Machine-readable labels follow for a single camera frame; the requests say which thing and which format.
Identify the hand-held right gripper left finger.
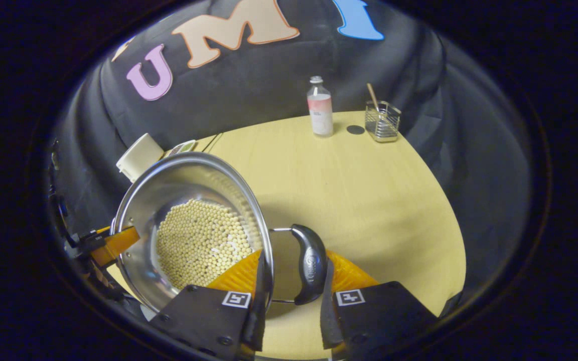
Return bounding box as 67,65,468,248
150,249,270,361

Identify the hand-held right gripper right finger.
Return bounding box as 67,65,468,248
319,250,440,361

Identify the stainless steel pot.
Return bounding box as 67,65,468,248
110,152,329,314

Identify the pile of yellow soybeans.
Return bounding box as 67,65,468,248
156,199,255,290

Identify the white toaster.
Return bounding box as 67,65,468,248
116,133,164,182

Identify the white divided dish of beans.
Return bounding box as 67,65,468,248
169,140,197,157

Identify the black backdrop cloth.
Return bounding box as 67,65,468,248
51,0,533,301

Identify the clear bottle with pink label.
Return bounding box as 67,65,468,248
307,76,334,137

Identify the wooden stick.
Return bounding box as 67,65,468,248
367,83,381,113

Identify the wire mesh holder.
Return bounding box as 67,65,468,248
365,100,401,143

